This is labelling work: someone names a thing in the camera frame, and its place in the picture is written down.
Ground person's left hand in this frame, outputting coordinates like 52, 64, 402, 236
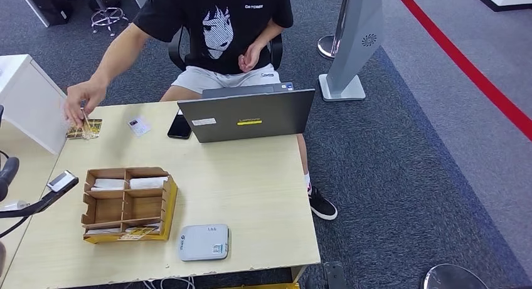
237, 42, 265, 73

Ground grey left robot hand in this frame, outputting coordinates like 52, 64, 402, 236
0, 156, 20, 202

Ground person's right hand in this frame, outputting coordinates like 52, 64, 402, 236
63, 79, 108, 129

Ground white ID card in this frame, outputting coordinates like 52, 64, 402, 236
127, 115, 152, 137

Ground black smartphone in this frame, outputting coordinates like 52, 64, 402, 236
167, 109, 193, 140

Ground person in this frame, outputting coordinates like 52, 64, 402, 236
63, 0, 338, 221

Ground white card stack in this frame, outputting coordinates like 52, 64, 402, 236
129, 176, 169, 191
90, 178, 125, 192

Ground wooden card organizer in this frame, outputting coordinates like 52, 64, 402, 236
81, 167, 179, 244

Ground white plug adapter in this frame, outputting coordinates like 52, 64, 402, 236
0, 199, 30, 212

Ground grey laptop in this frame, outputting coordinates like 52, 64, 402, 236
177, 82, 316, 144

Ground white partition panel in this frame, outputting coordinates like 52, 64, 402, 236
0, 53, 70, 156

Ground black office chair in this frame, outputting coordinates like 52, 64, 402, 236
168, 27, 284, 72

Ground chrome stanchion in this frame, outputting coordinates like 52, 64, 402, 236
316, 0, 352, 60

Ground chrome stool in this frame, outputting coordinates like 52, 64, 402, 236
85, 0, 130, 38

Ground black computer tower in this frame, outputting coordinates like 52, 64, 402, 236
26, 0, 72, 28

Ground grey kiosk stand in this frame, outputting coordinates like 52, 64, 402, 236
317, 0, 385, 102

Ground white board panel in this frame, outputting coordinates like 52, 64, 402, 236
16, 0, 51, 28

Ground red floor tape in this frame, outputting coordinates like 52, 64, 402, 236
390, 0, 532, 142

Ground black robot foot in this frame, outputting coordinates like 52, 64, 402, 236
323, 261, 348, 289

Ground chrome round base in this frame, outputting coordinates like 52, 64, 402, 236
420, 263, 489, 289

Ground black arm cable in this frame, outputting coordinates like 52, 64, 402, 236
0, 216, 30, 239

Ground white floor cables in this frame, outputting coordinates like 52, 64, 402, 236
141, 276, 196, 289

